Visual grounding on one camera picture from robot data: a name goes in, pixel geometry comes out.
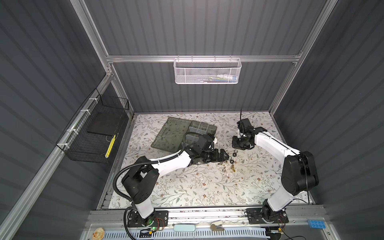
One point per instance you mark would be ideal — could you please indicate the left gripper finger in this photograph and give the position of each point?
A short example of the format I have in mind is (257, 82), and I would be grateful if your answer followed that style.
(223, 153)
(223, 158)

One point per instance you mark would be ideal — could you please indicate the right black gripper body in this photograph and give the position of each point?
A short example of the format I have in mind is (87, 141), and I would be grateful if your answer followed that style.
(238, 143)

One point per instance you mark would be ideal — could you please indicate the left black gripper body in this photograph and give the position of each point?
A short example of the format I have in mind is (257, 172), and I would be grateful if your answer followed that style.
(210, 156)

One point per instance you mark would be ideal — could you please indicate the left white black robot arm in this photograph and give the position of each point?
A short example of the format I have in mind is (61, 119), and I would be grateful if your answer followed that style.
(141, 177)

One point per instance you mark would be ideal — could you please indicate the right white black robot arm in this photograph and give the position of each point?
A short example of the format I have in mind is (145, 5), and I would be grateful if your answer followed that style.
(299, 172)

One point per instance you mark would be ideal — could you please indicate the pile of screws and nuts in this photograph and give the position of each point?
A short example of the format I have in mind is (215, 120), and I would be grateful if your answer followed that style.
(228, 167)

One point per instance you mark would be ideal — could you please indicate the floral table mat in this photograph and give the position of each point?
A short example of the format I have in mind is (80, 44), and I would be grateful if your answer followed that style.
(258, 173)

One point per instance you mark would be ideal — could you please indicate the clear divided organizer box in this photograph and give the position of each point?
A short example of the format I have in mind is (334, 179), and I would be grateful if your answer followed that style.
(170, 137)

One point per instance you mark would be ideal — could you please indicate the pens in white basket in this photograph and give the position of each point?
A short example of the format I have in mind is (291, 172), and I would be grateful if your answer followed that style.
(220, 79)

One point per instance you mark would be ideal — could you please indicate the light teal flat box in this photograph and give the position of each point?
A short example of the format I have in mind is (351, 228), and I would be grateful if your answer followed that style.
(185, 228)

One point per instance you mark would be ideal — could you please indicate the round wooden disc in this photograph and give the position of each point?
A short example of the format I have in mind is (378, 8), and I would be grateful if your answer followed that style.
(98, 234)

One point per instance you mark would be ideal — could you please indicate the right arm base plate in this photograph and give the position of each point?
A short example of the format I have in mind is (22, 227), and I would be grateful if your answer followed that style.
(266, 216)

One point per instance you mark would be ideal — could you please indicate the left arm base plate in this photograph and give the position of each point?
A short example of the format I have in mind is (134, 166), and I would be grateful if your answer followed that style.
(156, 219)

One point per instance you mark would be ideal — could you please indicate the white wire mesh basket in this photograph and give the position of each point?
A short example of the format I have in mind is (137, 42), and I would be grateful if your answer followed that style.
(189, 71)

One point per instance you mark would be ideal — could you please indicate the black wire wall basket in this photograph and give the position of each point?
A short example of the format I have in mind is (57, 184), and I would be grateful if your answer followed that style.
(87, 138)

